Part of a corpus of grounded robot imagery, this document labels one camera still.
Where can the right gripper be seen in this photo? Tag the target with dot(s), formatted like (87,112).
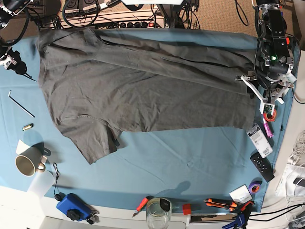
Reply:
(11,60)

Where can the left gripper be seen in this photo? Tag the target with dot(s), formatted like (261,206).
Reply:
(266,93)

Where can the grey T-shirt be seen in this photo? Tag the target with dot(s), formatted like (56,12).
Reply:
(96,86)

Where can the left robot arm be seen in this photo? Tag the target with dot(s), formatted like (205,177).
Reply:
(273,61)

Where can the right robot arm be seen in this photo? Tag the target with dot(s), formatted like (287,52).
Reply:
(9,9)

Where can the red tape roll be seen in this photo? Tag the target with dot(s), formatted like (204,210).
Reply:
(270,117)

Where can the silver hex key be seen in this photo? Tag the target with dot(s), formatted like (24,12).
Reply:
(19,105)

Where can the purple glue tube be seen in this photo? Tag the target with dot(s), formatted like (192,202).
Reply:
(267,129)

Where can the rolled white paper sheets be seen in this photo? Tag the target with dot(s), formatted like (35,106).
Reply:
(285,85)

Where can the small brass battery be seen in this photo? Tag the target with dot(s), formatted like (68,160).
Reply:
(27,127)

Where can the white packaged box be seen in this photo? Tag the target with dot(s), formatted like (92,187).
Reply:
(259,140)

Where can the red black clamp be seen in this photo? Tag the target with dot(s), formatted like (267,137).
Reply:
(291,40)

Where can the black remote control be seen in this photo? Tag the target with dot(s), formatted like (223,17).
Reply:
(263,166)

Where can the white paper slip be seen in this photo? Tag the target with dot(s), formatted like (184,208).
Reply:
(21,147)

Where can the blue table cloth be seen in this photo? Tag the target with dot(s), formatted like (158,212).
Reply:
(186,166)

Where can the olive ceramic mug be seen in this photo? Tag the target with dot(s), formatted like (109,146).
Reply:
(30,161)

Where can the purple tape roll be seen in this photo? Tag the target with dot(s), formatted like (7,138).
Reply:
(254,187)

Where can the white small card box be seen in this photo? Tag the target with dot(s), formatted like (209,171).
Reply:
(241,195)

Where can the orange black utility knife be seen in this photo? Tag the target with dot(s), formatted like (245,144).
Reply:
(219,203)

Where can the blue clamp bottom right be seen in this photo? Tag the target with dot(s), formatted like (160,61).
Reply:
(240,221)

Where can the small red cube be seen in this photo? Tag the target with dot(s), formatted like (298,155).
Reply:
(186,209)

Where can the clear glass jar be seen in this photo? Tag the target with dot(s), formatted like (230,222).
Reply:
(158,213)

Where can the blue clamp block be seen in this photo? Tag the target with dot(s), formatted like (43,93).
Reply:
(75,209)

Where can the red handled screwdriver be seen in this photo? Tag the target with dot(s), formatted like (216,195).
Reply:
(142,205)

